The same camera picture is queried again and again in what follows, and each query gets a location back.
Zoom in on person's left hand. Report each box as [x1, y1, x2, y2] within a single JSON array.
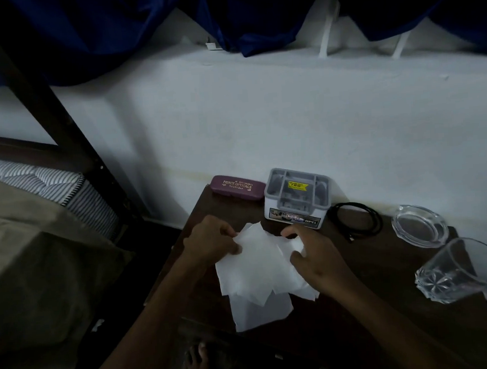
[[181, 212, 244, 270]]

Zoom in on person's right hand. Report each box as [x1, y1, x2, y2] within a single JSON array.
[[280, 220, 354, 300]]

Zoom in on white tissue paper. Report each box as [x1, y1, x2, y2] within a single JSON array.
[[212, 218, 322, 334]]

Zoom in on person's left forearm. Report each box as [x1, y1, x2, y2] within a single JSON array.
[[68, 251, 224, 369]]

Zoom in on person's right forearm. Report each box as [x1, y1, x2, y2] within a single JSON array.
[[320, 264, 479, 369]]

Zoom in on grey plastic organizer box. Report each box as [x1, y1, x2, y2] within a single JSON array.
[[261, 164, 334, 231]]

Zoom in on maroon spectacle case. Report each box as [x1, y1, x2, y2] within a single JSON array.
[[210, 172, 268, 207]]

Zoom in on dark wooden bedside table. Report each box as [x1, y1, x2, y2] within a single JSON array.
[[136, 165, 487, 369]]

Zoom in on clear glass ashtray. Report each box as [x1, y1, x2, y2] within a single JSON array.
[[390, 202, 451, 251]]

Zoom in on person's foot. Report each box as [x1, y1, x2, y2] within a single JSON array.
[[176, 341, 211, 369]]

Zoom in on clear drinking glass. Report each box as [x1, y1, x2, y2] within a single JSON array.
[[412, 235, 487, 306]]

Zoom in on striped mattress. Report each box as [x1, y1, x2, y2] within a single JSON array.
[[0, 145, 121, 250]]

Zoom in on olive bed sheet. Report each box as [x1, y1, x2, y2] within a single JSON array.
[[0, 163, 142, 369]]

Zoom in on blue curtain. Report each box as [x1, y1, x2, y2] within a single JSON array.
[[0, 0, 487, 92]]

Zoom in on black coiled cable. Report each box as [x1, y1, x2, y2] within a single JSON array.
[[326, 200, 384, 244]]

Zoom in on dark wooden bed frame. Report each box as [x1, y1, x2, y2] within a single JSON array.
[[0, 0, 148, 250]]

